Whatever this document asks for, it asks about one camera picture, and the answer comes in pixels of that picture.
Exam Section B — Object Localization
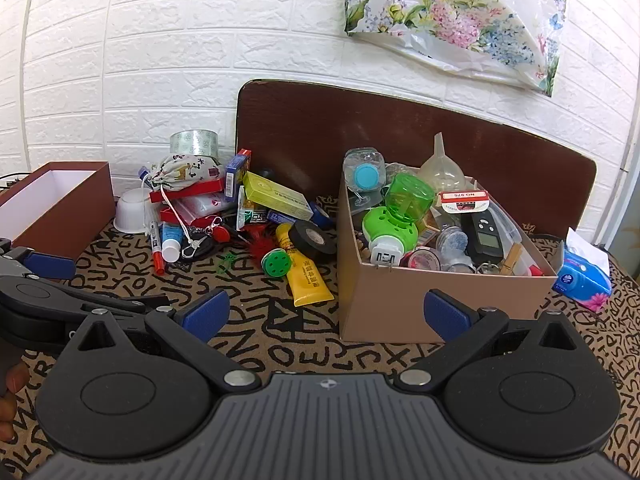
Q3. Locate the wooden clothespin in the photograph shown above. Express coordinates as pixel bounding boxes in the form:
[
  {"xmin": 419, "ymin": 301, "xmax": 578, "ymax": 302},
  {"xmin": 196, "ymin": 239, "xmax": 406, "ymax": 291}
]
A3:
[{"xmin": 499, "ymin": 242, "xmax": 524, "ymax": 277}]

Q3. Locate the white plastic bowl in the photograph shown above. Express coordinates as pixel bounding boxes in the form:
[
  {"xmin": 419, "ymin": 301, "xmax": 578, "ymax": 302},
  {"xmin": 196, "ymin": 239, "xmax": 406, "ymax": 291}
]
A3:
[{"xmin": 113, "ymin": 189, "xmax": 152, "ymax": 234}]

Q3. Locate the brown wooden board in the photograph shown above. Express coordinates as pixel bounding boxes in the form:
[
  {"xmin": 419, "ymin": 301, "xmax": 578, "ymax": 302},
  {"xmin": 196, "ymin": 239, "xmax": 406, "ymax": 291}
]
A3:
[{"xmin": 235, "ymin": 79, "xmax": 599, "ymax": 242}]

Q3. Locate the red keychain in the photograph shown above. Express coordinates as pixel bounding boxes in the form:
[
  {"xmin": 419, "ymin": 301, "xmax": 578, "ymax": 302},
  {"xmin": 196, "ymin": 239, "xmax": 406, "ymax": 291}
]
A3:
[{"xmin": 182, "ymin": 215, "xmax": 233, "ymax": 261}]

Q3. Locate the green round cap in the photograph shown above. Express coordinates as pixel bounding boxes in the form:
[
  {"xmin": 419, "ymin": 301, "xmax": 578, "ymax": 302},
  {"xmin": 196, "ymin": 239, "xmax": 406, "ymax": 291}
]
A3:
[{"xmin": 263, "ymin": 248, "xmax": 292, "ymax": 279}]

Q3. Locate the red feather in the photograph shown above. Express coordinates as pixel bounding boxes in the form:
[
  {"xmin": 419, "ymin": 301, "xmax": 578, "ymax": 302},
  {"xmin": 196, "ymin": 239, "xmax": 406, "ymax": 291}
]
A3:
[{"xmin": 232, "ymin": 225, "xmax": 278, "ymax": 264}]

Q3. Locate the clear bottle with blue cap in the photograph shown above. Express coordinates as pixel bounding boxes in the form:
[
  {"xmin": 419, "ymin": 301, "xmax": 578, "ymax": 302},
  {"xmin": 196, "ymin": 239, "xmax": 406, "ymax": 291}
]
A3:
[{"xmin": 343, "ymin": 147, "xmax": 386, "ymax": 194}]

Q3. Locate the pink round jar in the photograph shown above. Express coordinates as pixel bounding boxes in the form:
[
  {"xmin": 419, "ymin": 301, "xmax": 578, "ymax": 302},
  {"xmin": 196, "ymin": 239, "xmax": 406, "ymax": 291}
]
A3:
[{"xmin": 400, "ymin": 247, "xmax": 442, "ymax": 272}]

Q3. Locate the red flat box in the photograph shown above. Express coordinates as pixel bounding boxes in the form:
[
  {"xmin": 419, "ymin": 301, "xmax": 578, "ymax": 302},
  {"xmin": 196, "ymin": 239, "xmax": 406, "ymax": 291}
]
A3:
[{"xmin": 149, "ymin": 180, "xmax": 226, "ymax": 206}]

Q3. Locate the blue tissue pack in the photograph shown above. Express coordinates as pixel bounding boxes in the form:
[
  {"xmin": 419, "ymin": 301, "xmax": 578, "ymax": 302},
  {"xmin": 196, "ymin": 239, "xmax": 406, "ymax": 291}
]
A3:
[{"xmin": 552, "ymin": 227, "xmax": 614, "ymax": 313}]

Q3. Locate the yellow tube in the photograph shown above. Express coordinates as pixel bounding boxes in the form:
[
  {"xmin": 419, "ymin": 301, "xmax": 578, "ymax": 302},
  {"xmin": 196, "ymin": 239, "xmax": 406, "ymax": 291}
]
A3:
[{"xmin": 275, "ymin": 223, "xmax": 335, "ymax": 308}]

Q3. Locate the blue tape roll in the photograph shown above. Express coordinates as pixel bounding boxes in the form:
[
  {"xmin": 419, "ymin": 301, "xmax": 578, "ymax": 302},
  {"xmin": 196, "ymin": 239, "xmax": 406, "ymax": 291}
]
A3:
[{"xmin": 309, "ymin": 202, "xmax": 335, "ymax": 229}]

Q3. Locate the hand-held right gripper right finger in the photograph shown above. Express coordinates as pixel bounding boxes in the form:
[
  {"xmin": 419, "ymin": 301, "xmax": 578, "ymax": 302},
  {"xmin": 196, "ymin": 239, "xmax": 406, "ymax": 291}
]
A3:
[{"xmin": 399, "ymin": 289, "xmax": 596, "ymax": 392}]

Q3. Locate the green plug-in repellent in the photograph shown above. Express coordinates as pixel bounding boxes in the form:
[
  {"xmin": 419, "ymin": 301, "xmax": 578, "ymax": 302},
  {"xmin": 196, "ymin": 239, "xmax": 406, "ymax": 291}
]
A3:
[{"xmin": 361, "ymin": 172, "xmax": 437, "ymax": 271}]

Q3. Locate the black tape roll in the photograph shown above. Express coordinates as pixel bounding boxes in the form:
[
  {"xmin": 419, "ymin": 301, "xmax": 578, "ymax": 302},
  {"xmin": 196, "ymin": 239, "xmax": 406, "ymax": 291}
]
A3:
[{"xmin": 289, "ymin": 220, "xmax": 337, "ymax": 263}]

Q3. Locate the yellow-green carton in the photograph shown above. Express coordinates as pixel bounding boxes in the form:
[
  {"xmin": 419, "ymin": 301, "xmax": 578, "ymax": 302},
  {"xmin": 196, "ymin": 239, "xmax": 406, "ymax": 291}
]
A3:
[{"xmin": 242, "ymin": 171, "xmax": 315, "ymax": 221}]

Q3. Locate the clear zip bag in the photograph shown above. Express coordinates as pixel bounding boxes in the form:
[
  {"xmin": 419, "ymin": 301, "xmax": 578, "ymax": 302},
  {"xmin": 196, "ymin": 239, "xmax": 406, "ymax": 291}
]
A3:
[{"xmin": 172, "ymin": 194, "xmax": 227, "ymax": 222}]

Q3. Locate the dark red box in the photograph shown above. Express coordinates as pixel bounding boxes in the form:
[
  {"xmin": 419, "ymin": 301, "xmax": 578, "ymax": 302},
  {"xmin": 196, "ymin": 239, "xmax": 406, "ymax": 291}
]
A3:
[{"xmin": 0, "ymin": 161, "xmax": 116, "ymax": 262}]

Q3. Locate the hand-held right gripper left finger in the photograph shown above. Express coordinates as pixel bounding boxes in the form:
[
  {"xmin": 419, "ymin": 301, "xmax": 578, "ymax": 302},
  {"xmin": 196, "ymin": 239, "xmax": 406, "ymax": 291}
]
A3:
[{"xmin": 62, "ymin": 289, "xmax": 262, "ymax": 393}]

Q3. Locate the red and white label box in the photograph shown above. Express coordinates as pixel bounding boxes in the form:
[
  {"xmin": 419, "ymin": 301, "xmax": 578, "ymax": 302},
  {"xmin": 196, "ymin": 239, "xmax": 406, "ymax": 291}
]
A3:
[{"xmin": 438, "ymin": 189, "xmax": 491, "ymax": 216}]

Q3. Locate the blue card box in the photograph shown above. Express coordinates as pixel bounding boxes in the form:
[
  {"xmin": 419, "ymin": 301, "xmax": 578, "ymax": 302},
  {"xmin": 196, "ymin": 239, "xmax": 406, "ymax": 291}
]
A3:
[{"xmin": 224, "ymin": 149, "xmax": 253, "ymax": 202}]

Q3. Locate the floral plastic bag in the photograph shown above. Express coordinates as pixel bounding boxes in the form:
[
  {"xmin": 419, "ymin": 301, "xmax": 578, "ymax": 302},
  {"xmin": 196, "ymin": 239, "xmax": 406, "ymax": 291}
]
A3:
[{"xmin": 344, "ymin": 0, "xmax": 569, "ymax": 97}]

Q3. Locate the green sachet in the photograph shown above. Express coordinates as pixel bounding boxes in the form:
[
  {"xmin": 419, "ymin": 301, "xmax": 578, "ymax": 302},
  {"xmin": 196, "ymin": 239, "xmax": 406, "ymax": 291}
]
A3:
[{"xmin": 236, "ymin": 186, "xmax": 269, "ymax": 229}]

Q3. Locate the black handheld device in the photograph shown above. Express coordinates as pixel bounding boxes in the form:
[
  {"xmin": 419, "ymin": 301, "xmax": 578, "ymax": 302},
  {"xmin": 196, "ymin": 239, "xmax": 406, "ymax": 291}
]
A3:
[{"xmin": 461, "ymin": 212, "xmax": 507, "ymax": 267}]

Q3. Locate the clear tape roll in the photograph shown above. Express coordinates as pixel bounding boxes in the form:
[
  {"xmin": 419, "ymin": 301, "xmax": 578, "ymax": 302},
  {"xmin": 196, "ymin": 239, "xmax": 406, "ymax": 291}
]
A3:
[{"xmin": 169, "ymin": 130, "xmax": 220, "ymax": 159}]

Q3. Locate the clear plastic funnel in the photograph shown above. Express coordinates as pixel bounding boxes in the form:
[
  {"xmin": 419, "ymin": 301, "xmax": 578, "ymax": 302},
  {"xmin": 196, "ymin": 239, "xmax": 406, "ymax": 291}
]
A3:
[{"xmin": 417, "ymin": 132, "xmax": 471, "ymax": 194}]

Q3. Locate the red marker pen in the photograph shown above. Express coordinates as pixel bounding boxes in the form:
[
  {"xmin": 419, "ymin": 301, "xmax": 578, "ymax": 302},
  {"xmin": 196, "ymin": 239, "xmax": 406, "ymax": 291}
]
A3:
[{"xmin": 148, "ymin": 220, "xmax": 167, "ymax": 275}]

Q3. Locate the person's left hand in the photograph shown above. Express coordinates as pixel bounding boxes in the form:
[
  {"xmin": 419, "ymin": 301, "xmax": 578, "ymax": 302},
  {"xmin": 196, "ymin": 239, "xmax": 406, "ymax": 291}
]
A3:
[{"xmin": 0, "ymin": 362, "xmax": 32, "ymax": 442}]

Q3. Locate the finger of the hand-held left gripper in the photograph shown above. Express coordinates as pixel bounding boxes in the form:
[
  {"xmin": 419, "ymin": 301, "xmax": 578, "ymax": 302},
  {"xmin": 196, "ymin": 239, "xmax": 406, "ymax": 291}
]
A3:
[
  {"xmin": 82, "ymin": 294, "xmax": 172, "ymax": 317},
  {"xmin": 0, "ymin": 245, "xmax": 77, "ymax": 281}
]

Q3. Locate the tan cardboard box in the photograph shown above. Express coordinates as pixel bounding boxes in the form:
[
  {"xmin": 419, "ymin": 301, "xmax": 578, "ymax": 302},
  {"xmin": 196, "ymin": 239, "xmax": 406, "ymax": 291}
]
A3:
[{"xmin": 337, "ymin": 170, "xmax": 559, "ymax": 344}]

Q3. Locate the white printed drawstring pouch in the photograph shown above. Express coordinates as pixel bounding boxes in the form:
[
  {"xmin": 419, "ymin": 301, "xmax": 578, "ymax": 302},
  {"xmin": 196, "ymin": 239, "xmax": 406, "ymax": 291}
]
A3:
[{"xmin": 141, "ymin": 154, "xmax": 226, "ymax": 192}]

